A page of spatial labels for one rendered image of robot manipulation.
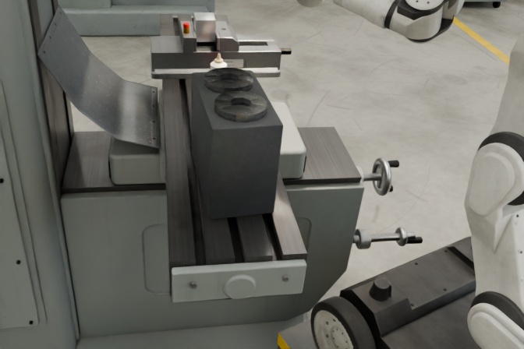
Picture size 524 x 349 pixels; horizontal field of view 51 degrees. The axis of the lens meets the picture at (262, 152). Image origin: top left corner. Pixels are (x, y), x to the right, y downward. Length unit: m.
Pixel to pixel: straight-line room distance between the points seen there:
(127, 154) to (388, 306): 0.71
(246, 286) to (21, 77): 0.64
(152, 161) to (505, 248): 0.81
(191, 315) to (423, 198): 1.47
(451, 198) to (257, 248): 2.01
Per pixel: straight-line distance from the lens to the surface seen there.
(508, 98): 1.12
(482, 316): 1.26
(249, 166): 0.93
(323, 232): 1.57
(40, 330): 1.67
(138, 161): 1.36
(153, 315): 1.71
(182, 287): 0.92
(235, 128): 0.88
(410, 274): 1.47
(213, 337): 1.75
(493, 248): 1.23
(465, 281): 1.51
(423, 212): 2.71
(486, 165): 1.12
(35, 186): 1.36
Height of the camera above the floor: 1.57
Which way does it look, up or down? 32 degrees down
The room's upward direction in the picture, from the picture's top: 5 degrees clockwise
